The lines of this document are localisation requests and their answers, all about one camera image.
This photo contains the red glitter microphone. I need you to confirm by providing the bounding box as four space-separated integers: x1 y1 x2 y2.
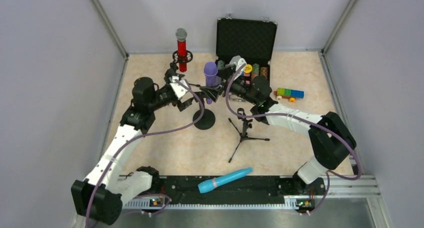
175 28 188 72

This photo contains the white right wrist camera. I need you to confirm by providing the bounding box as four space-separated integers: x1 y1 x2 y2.
229 55 247 73

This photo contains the black small tripod mic stand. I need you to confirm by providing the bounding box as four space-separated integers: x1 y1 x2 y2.
228 117 270 163

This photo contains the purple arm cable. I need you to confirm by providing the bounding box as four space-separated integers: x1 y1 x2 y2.
84 79 206 228
224 64 363 215

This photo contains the cyan microphone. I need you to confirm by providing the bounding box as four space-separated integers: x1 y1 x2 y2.
197 167 253 193

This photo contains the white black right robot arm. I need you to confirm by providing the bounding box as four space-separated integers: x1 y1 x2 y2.
200 68 357 185

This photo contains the yellow round dealer chip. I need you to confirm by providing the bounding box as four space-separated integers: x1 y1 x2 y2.
243 64 253 74

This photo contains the purple green chip stack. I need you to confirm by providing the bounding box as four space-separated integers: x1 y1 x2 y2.
217 60 226 70

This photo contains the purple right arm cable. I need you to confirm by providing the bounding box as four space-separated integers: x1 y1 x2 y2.
224 64 363 215

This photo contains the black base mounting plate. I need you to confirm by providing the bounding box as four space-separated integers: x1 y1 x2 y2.
143 175 325 205

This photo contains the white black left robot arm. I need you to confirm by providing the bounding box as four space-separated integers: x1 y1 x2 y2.
71 68 200 227

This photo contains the black round-base mic stand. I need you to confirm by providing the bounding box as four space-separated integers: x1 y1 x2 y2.
192 84 224 130

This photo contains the green red chip stack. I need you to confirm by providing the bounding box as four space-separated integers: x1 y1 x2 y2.
250 64 260 81

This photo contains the black tripod shock-mount stand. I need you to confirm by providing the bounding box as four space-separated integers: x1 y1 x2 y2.
170 51 193 72

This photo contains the black poker chip case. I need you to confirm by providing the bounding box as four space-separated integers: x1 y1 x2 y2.
215 18 278 97

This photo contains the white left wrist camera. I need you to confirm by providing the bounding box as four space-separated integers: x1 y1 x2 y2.
169 76 191 100

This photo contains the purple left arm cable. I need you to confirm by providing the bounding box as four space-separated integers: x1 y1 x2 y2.
84 79 206 228

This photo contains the brown chip stack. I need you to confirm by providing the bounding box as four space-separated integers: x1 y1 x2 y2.
259 67 269 80

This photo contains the purple microphone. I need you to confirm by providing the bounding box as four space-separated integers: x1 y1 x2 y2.
203 62 218 87

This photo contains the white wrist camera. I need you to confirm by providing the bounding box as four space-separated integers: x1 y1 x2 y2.
169 76 191 100
229 55 247 73

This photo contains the colourful toy block train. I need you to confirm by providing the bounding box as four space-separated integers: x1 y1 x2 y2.
273 88 305 103

